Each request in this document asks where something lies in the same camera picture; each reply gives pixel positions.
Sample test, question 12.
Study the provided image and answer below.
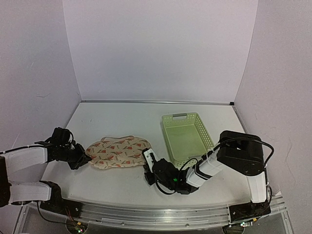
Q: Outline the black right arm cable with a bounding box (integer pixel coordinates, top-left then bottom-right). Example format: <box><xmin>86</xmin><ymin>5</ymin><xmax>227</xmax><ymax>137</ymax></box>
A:
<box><xmin>156</xmin><ymin>136</ymin><xmax>275</xmax><ymax>195</ymax></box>

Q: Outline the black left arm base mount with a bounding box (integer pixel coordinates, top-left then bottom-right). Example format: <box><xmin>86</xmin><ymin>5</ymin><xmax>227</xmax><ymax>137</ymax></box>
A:
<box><xmin>40</xmin><ymin>180</ymin><xmax>82</xmax><ymax>218</ymax></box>

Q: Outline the light green perforated plastic basket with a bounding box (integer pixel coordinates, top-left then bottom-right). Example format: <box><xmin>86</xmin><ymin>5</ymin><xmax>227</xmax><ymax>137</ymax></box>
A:
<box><xmin>161</xmin><ymin>113</ymin><xmax>215</xmax><ymax>168</ymax></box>

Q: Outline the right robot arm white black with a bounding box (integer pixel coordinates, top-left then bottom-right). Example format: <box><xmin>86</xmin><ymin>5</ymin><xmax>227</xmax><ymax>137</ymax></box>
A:
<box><xmin>142</xmin><ymin>130</ymin><xmax>274</xmax><ymax>221</ymax></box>

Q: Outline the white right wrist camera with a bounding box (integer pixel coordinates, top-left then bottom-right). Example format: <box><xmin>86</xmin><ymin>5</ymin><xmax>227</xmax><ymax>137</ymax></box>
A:
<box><xmin>142</xmin><ymin>148</ymin><xmax>159</xmax><ymax>173</ymax></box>

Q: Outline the aluminium front rail frame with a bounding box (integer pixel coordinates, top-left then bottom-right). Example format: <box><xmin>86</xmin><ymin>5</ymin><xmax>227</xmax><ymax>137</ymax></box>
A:
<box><xmin>23</xmin><ymin>197</ymin><xmax>287</xmax><ymax>226</ymax></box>

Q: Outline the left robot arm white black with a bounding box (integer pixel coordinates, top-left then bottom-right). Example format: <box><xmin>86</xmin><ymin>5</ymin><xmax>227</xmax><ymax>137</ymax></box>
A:
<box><xmin>0</xmin><ymin>127</ymin><xmax>91</xmax><ymax>217</ymax></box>

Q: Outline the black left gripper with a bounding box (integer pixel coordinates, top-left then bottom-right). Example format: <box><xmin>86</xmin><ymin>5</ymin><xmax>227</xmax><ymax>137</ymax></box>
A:
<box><xmin>59</xmin><ymin>143</ymin><xmax>91</xmax><ymax>170</ymax></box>

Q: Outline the beige patterned mesh laundry bag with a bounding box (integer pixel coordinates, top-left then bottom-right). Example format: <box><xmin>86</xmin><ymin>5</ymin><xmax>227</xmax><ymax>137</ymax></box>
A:
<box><xmin>85</xmin><ymin>136</ymin><xmax>152</xmax><ymax>170</ymax></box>

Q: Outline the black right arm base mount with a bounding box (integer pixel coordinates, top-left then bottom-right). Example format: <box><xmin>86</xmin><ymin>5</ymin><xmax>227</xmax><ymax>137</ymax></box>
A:
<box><xmin>229</xmin><ymin>200</ymin><xmax>271</xmax><ymax>224</ymax></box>

